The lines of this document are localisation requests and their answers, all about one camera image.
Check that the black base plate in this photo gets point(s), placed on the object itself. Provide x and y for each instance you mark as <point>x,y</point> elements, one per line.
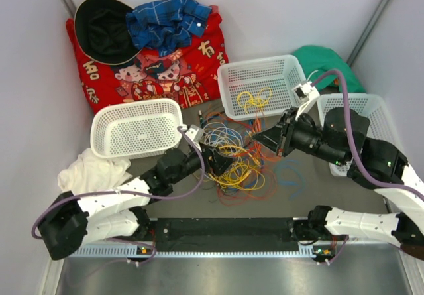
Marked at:
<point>223,234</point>

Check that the green cloth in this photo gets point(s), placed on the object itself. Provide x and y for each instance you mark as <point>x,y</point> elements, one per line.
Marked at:
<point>316,60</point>

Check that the white rectangular basket, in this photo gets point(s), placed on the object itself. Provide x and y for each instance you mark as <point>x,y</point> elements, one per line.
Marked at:
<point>370,106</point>
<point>259,88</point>

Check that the white rectangular basket, right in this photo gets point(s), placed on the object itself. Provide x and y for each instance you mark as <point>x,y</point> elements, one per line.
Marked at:
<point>370,106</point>

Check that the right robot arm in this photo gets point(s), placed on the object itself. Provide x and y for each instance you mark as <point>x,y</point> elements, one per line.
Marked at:
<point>374,164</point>

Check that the red printed cloth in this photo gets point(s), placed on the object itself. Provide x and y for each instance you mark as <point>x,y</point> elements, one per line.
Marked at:
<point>187,75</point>

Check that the white oval perforated basket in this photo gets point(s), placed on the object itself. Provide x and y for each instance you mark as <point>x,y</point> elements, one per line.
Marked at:
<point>135,130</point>

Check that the black hat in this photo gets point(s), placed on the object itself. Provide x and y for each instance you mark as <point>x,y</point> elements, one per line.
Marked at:
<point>101,31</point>

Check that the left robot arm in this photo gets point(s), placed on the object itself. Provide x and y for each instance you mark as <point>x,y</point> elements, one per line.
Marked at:
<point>74,220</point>

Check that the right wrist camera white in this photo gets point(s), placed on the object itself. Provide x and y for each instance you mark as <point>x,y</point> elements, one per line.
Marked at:
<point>305,92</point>

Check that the blue plaid shirt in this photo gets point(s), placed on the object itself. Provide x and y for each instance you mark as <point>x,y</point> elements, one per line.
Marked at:
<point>167,25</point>

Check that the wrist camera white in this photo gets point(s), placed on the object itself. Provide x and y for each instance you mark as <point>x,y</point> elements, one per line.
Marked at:
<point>194,133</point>
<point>305,92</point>

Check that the grey corner post right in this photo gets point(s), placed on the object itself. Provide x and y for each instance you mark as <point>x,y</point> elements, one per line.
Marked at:
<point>368,30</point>

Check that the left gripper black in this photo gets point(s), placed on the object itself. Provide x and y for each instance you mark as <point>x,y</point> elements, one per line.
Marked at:
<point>219,163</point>

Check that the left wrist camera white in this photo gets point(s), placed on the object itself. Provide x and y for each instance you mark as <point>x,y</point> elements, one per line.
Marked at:
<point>194,133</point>

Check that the white rectangular basket, middle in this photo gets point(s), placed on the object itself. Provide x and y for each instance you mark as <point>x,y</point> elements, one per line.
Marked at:
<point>259,88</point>

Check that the white cloth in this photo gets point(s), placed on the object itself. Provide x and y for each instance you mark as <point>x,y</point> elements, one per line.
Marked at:
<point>90,173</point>

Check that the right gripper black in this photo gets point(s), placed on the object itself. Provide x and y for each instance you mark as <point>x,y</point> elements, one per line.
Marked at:
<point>279,138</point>

